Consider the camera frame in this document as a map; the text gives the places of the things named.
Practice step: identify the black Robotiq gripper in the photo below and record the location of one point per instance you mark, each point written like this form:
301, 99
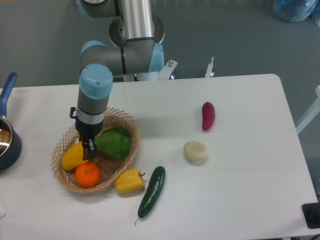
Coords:
87, 134

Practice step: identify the yellow mango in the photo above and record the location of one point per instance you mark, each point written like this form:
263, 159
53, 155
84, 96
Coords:
73, 157

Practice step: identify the green cucumber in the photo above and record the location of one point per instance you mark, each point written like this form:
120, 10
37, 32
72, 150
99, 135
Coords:
152, 194

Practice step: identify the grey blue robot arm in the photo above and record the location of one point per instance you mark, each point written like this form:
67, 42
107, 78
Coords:
99, 64

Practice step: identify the woven wicker basket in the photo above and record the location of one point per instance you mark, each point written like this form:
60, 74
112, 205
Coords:
110, 168

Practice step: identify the green bok choy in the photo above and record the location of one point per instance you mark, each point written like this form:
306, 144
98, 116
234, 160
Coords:
114, 142

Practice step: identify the orange fruit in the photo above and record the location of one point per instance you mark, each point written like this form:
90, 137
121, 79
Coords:
87, 175

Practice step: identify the yellow bell pepper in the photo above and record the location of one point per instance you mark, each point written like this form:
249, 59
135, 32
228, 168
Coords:
129, 181

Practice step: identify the dark blue saucepan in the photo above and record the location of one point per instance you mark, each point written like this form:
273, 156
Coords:
10, 141

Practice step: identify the cream round bun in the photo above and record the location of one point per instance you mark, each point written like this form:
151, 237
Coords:
196, 152

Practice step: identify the purple sweet potato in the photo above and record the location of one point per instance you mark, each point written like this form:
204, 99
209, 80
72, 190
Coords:
208, 116

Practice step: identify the black device at edge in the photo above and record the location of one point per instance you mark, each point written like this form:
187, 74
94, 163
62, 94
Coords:
311, 212

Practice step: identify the blue plastic bag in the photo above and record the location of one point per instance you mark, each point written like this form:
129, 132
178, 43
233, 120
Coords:
294, 11

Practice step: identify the white table clamp post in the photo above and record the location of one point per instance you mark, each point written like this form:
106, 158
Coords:
210, 73

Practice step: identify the white frame at right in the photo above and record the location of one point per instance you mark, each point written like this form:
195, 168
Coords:
310, 113

